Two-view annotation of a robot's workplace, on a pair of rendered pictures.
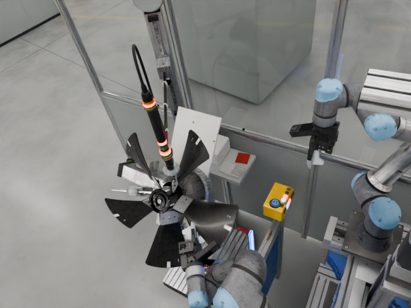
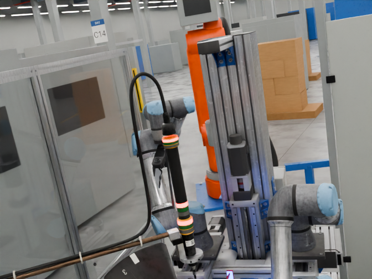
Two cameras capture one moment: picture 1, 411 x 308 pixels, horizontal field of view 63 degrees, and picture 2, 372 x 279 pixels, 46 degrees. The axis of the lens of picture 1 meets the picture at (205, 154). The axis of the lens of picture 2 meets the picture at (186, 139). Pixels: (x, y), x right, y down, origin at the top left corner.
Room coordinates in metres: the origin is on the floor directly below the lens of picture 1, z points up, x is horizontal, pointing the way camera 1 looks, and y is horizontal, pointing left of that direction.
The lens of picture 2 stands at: (1.25, 1.27, 2.08)
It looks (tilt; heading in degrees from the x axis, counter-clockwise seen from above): 14 degrees down; 252
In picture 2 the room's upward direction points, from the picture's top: 10 degrees counter-clockwise
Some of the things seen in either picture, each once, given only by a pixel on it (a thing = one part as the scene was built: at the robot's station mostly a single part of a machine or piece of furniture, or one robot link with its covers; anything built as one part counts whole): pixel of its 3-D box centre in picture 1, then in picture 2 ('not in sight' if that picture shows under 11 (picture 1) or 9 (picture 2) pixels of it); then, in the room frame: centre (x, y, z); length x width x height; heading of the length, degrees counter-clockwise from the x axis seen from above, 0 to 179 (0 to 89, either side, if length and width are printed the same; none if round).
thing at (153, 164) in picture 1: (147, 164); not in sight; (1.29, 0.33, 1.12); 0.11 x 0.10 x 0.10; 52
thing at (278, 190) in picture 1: (278, 202); not in sight; (0.94, -0.31, 1.02); 0.16 x 0.10 x 0.11; 142
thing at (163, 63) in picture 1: (164, 66); not in sight; (1.55, 0.12, 1.54); 0.10 x 0.07 x 0.08; 177
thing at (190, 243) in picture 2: (159, 134); (179, 191); (0.93, 0.15, 1.65); 0.04 x 0.04 x 0.46
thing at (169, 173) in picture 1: (169, 160); (185, 243); (0.94, 0.15, 1.50); 0.09 x 0.07 x 0.10; 177
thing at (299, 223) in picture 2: not in sight; (297, 211); (0.24, -0.36, 1.20); 0.13 x 0.12 x 0.14; 139
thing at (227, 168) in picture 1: (231, 170); not in sight; (1.33, -0.14, 0.87); 0.15 x 0.09 x 0.02; 49
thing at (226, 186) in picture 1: (228, 199); not in sight; (1.43, -0.10, 0.41); 0.04 x 0.04 x 0.83; 52
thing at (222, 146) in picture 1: (213, 148); not in sight; (1.50, -0.06, 0.91); 0.17 x 0.16 x 0.11; 142
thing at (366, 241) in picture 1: (375, 231); (196, 236); (0.65, -0.66, 1.09); 0.15 x 0.15 x 0.10
